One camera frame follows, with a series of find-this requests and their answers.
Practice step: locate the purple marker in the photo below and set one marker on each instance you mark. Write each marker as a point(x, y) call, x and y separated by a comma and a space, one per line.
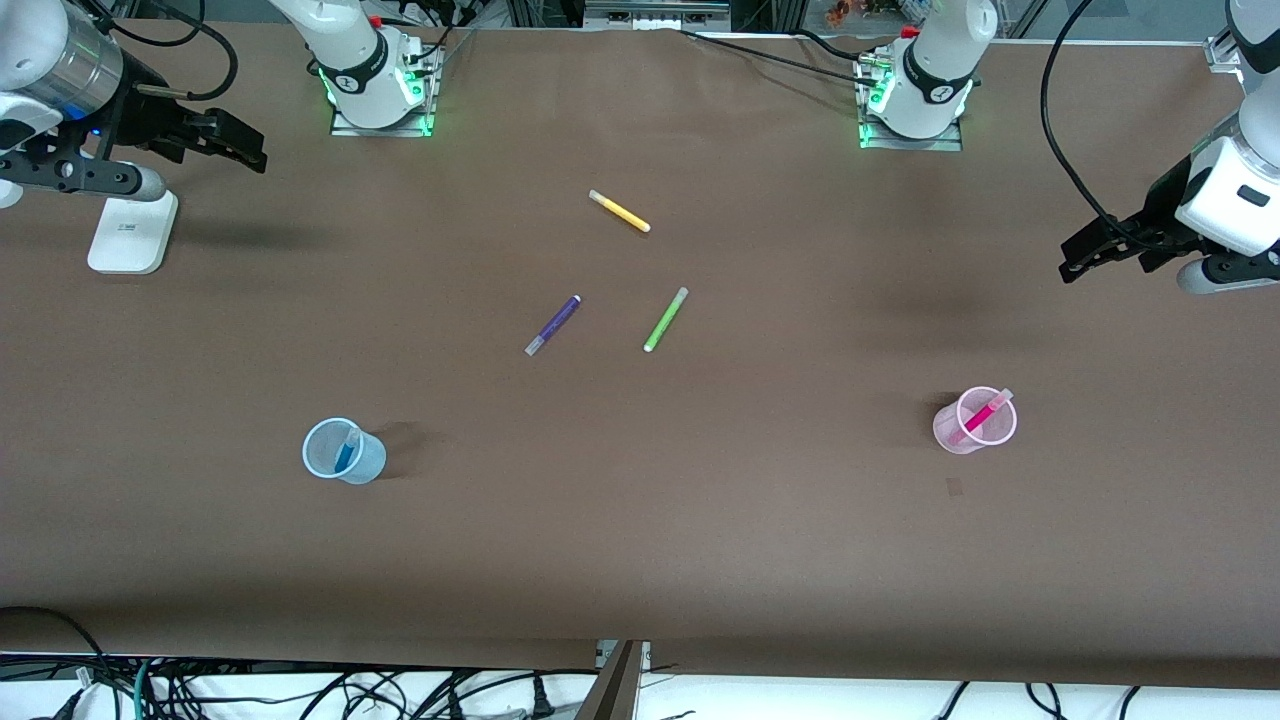
point(553, 325)

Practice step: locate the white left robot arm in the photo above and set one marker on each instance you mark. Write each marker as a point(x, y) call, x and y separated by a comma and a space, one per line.
point(940, 60)

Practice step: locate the pink marker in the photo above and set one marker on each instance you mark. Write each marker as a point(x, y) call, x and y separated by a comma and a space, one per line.
point(982, 415)

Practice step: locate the small white rounded object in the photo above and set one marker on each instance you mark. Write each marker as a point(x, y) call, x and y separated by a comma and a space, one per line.
point(7, 195)

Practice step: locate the aluminium frame rail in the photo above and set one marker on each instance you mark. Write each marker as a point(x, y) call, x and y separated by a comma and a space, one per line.
point(655, 12)

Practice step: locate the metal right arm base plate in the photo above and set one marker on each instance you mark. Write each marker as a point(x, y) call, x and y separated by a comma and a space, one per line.
point(385, 130)

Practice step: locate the aluminium corner post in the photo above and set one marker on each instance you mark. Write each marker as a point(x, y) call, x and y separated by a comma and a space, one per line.
point(1224, 52)

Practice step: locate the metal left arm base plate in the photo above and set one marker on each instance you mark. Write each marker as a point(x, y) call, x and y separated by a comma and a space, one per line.
point(915, 144)

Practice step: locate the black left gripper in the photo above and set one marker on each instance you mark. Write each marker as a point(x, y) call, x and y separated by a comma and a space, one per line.
point(1163, 206)

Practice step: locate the dark table support beam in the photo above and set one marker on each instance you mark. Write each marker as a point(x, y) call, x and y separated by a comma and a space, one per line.
point(612, 690)

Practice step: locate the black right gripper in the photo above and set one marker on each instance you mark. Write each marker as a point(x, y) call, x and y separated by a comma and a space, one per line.
point(140, 113)

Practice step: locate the translucent blue plastic cup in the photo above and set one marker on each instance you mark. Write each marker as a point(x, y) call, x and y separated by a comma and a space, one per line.
point(370, 465)

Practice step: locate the green marker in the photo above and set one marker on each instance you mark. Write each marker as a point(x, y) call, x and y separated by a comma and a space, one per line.
point(666, 320)

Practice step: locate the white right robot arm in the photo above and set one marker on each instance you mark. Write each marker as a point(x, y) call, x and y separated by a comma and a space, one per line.
point(350, 50)

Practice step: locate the blue marker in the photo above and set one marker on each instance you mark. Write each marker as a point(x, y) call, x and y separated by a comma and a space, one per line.
point(346, 453)

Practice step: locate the yellow marker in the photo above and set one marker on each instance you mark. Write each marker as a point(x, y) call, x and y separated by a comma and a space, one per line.
point(620, 211)

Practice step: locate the translucent pink plastic cup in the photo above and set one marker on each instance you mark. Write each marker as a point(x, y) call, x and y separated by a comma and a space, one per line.
point(945, 435)

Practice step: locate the white desk lamp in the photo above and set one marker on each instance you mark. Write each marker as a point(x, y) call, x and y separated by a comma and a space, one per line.
point(130, 235)

